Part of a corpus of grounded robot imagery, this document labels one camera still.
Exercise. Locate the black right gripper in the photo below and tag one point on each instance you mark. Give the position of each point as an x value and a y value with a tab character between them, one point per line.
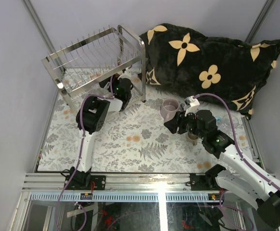
178	121

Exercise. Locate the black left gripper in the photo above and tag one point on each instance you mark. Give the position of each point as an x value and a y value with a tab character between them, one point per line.
108	86

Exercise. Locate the pink ribbed ceramic mug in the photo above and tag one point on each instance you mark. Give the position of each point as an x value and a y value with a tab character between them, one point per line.
169	108

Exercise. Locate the blue textured square mug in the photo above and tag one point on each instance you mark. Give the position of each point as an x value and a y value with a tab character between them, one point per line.
183	107

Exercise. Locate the olive green ceramic mug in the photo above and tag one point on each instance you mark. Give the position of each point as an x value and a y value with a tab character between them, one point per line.
192	139

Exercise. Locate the steel two-tier dish rack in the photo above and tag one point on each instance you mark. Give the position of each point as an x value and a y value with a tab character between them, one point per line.
76	69

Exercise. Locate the light blue ceramic mug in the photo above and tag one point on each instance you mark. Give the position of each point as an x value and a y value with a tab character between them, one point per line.
218	119

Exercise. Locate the clear faceted drinking glass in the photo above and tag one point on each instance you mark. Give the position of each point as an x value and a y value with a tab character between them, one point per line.
225	121

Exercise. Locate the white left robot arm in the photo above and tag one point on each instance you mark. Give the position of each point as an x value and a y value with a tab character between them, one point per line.
90	120

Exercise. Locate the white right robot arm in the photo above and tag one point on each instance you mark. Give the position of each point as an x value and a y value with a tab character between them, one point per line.
253	184

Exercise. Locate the floral patterned table mat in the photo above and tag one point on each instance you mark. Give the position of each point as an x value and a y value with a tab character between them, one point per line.
134	140

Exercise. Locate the black floral plush pillow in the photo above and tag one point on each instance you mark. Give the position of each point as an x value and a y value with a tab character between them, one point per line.
183	61

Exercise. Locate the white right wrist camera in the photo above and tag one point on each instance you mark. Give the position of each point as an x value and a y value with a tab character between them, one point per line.
191	105

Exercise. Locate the aluminium front rail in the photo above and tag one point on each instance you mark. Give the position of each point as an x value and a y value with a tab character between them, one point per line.
124	187

